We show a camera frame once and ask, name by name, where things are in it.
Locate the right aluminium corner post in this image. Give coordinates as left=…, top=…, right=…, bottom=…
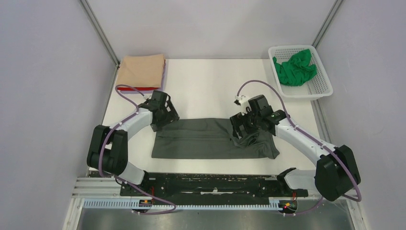
left=312, top=0, right=344, bottom=48

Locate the dark grey t-shirt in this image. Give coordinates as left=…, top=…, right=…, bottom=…
left=151, top=118, right=280, bottom=160

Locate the beige folded t-shirt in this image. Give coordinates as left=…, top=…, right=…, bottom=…
left=116, top=54, right=165, bottom=88

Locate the red folded t-shirt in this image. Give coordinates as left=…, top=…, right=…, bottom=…
left=118, top=87, right=158, bottom=92

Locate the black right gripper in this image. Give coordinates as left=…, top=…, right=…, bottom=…
left=230, top=108, right=261, bottom=139

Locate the white plastic laundry basket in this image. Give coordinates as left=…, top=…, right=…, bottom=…
left=268, top=45, right=333, bottom=101

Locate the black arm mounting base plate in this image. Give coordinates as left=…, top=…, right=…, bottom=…
left=140, top=172, right=308, bottom=206

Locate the green crumpled t-shirt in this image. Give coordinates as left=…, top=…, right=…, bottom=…
left=272, top=49, right=317, bottom=87

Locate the aluminium frame rail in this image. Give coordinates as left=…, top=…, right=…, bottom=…
left=73, top=177, right=317, bottom=200

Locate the aluminium corner post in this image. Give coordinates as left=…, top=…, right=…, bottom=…
left=79, top=0, right=120, bottom=68
left=312, top=0, right=344, bottom=48

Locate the white slotted cable duct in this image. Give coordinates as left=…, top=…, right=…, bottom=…
left=83, top=198, right=291, bottom=211

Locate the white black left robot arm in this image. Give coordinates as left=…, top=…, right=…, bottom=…
left=87, top=90, right=180, bottom=195

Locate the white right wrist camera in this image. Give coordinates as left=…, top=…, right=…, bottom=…
left=234, top=95, right=251, bottom=115

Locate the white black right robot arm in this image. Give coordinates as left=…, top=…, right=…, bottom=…
left=230, top=95, right=361, bottom=201

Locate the left aluminium corner post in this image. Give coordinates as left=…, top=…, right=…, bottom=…
left=79, top=0, right=120, bottom=68

